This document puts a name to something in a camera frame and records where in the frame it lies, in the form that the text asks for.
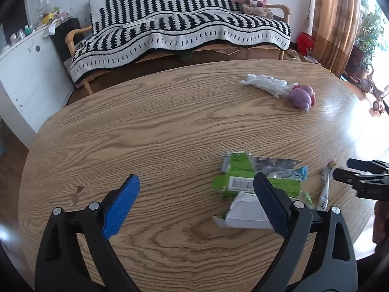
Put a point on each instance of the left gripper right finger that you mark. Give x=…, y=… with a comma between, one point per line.
x=332, y=265

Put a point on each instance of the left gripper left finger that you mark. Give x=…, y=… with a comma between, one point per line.
x=60, y=265

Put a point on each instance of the person's right hand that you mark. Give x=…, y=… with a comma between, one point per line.
x=380, y=219

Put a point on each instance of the thin white stick wrapper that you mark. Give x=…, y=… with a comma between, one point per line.
x=325, y=182

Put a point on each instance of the torn white cardboard piece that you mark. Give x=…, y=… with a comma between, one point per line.
x=245, y=212

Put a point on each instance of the purple pink plush toy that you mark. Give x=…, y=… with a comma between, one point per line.
x=303, y=97

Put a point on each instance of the potted green plant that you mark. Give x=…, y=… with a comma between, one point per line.
x=369, y=33

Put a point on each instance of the beige slippers on floor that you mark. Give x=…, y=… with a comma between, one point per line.
x=292, y=55

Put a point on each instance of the red bag on floor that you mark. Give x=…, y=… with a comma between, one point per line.
x=305, y=44

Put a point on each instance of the brown curtain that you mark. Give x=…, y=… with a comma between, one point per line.
x=334, y=30

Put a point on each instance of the white cabinet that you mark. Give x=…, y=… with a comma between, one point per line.
x=34, y=85

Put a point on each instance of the pink plush on sofa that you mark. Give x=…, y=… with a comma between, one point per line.
x=255, y=7

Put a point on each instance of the black white striped sofa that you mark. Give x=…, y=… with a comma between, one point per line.
x=124, y=31

